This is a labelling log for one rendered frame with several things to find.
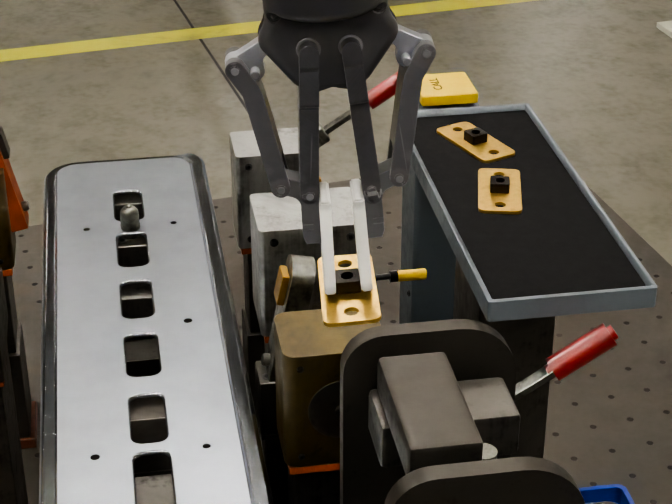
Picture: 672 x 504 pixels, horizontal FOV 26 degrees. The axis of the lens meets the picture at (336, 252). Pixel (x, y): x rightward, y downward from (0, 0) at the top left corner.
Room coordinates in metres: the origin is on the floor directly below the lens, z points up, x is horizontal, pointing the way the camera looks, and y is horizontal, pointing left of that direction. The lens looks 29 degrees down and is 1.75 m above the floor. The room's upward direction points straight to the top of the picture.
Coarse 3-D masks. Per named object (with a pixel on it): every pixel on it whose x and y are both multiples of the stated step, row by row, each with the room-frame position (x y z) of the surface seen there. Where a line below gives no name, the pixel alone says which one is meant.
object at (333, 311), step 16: (336, 256) 0.88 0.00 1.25; (352, 256) 0.88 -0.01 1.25; (320, 272) 0.86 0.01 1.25; (336, 272) 0.84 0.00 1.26; (352, 272) 0.84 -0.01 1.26; (320, 288) 0.84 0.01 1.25; (336, 288) 0.83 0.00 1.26; (352, 288) 0.83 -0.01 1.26; (336, 304) 0.82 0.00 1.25; (352, 304) 0.82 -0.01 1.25; (368, 304) 0.82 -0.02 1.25; (336, 320) 0.80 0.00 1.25; (352, 320) 0.80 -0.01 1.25; (368, 320) 0.80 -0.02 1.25
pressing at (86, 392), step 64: (64, 192) 1.47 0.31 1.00; (128, 192) 1.48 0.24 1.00; (192, 192) 1.47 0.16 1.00; (64, 256) 1.33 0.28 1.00; (192, 256) 1.33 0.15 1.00; (64, 320) 1.20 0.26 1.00; (128, 320) 1.20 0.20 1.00; (192, 320) 1.20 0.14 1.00; (64, 384) 1.09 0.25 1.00; (128, 384) 1.09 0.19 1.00; (192, 384) 1.09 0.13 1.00; (64, 448) 1.00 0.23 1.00; (128, 448) 1.00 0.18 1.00; (192, 448) 1.00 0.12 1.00; (256, 448) 0.99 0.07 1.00
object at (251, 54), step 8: (256, 40) 0.83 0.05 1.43; (240, 48) 0.84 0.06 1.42; (248, 48) 0.83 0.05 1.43; (256, 48) 0.83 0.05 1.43; (232, 56) 0.83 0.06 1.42; (240, 56) 0.83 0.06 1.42; (248, 56) 0.83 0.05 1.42; (256, 56) 0.83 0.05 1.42; (264, 56) 0.83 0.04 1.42; (248, 64) 0.83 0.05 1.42; (256, 64) 0.83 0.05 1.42; (256, 72) 0.82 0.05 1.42; (264, 72) 0.83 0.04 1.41
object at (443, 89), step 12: (456, 72) 1.44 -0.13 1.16; (432, 84) 1.41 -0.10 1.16; (444, 84) 1.41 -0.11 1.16; (456, 84) 1.41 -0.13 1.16; (468, 84) 1.41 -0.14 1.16; (420, 96) 1.38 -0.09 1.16; (432, 96) 1.38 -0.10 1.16; (444, 96) 1.38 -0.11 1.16; (456, 96) 1.38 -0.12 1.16; (468, 96) 1.38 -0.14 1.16
